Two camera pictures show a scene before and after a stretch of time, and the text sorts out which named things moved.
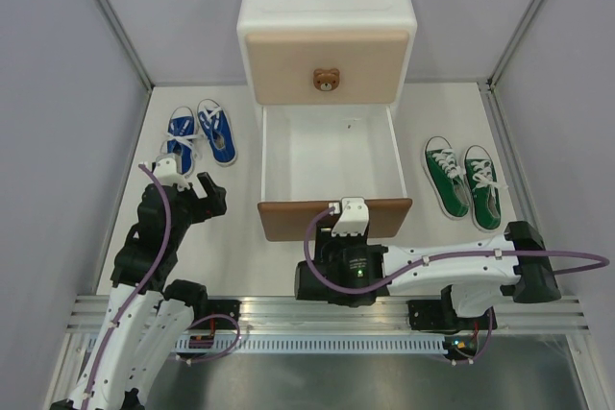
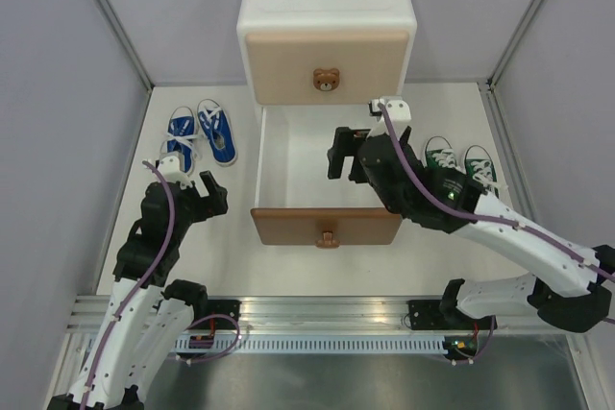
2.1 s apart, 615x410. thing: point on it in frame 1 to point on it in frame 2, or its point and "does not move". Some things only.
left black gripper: (212, 205) does not move
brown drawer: (313, 156) does not move
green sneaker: (483, 187) does not move
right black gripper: (324, 240) to (344, 145)
